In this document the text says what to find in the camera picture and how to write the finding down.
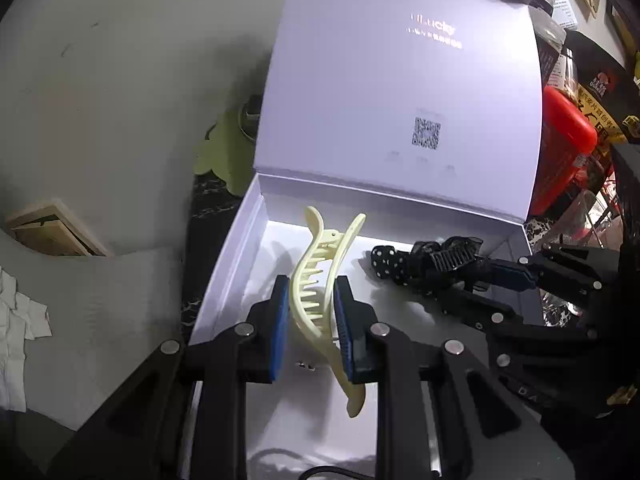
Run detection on grey chair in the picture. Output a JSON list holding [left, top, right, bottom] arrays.
[[0, 230, 201, 431]]

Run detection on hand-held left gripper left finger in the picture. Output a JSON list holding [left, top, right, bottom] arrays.
[[47, 274, 293, 480]]

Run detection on black cable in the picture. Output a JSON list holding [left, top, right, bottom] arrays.
[[300, 465, 371, 480]]

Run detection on dark red snack bag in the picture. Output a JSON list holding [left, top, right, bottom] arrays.
[[565, 30, 640, 161]]

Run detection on green flower-shaped pad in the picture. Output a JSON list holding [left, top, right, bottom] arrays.
[[194, 107, 261, 196]]

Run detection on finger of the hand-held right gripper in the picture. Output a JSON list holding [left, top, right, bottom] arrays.
[[435, 284, 587, 337], [479, 244, 622, 312]]

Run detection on red canister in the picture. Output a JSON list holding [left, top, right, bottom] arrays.
[[530, 85, 598, 221]]

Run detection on clear glass mug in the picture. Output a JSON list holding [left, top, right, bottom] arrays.
[[550, 187, 623, 251]]

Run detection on white cloth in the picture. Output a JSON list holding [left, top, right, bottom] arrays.
[[0, 267, 53, 411]]

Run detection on cream hair claw clip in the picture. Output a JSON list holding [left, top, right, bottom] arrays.
[[290, 206, 368, 418]]

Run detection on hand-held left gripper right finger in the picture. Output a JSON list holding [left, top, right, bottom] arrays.
[[334, 274, 576, 480]]

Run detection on black polka dot scrunchie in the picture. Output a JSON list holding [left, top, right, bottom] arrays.
[[370, 235, 493, 293]]

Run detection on wooden frame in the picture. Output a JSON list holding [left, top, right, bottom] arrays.
[[5, 199, 113, 258]]

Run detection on white gift box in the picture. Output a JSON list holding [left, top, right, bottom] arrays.
[[187, 0, 551, 480]]

